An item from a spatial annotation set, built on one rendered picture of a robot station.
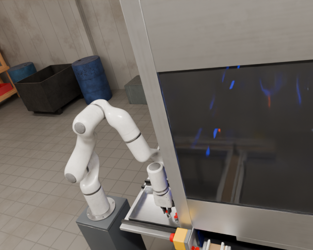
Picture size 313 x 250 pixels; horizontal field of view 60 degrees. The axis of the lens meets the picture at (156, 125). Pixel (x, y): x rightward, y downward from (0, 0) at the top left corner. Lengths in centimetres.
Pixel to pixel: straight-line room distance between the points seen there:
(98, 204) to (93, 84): 400
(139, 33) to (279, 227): 90
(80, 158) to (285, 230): 101
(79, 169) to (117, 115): 44
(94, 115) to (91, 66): 417
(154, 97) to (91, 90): 465
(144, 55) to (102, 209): 112
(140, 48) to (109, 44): 495
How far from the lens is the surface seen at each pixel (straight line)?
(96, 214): 180
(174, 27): 83
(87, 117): 127
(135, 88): 499
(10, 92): 796
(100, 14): 575
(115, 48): 578
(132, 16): 88
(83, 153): 147
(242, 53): 81
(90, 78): 547
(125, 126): 123
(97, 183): 167
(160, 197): 147
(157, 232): 157
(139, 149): 127
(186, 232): 134
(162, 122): 99
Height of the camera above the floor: 209
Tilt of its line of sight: 29 degrees down
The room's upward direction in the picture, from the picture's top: 15 degrees counter-clockwise
